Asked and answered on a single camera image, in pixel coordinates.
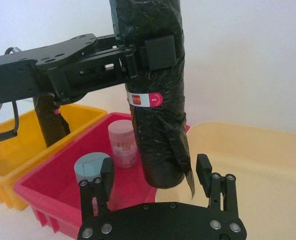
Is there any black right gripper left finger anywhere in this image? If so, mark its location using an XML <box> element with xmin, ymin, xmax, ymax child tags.
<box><xmin>78</xmin><ymin>157</ymin><xmax>116</xmax><ymax>224</ymax></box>

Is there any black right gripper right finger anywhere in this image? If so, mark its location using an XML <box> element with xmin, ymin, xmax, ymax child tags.
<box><xmin>196</xmin><ymin>153</ymin><xmax>239</xmax><ymax>216</ymax></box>

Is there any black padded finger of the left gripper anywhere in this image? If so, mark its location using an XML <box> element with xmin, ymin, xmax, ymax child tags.
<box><xmin>117</xmin><ymin>34</ymin><xmax>178</xmax><ymax>80</ymax></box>

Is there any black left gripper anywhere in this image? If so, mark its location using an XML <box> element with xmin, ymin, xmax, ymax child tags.
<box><xmin>0</xmin><ymin>33</ymin><xmax>125</xmax><ymax>106</ymax></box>

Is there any grey-capped pink bottle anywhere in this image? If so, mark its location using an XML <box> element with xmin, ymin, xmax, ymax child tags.
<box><xmin>108</xmin><ymin>119</ymin><xmax>138</xmax><ymax>169</ymax></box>
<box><xmin>73</xmin><ymin>151</ymin><xmax>116</xmax><ymax>216</ymax></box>

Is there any red plastic bin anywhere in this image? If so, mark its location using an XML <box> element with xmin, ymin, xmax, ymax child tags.
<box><xmin>13</xmin><ymin>112</ymin><xmax>191</xmax><ymax>235</ymax></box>

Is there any cream plastic bin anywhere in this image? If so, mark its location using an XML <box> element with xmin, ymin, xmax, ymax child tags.
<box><xmin>153</xmin><ymin>120</ymin><xmax>296</xmax><ymax>240</ymax></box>

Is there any yellow plastic bin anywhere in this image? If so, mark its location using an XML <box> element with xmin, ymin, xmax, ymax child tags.
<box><xmin>0</xmin><ymin>103</ymin><xmax>108</xmax><ymax>210</ymax></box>

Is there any thin dark gripper cable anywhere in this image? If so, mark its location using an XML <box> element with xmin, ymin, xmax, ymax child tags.
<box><xmin>0</xmin><ymin>99</ymin><xmax>21</xmax><ymax>145</ymax></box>

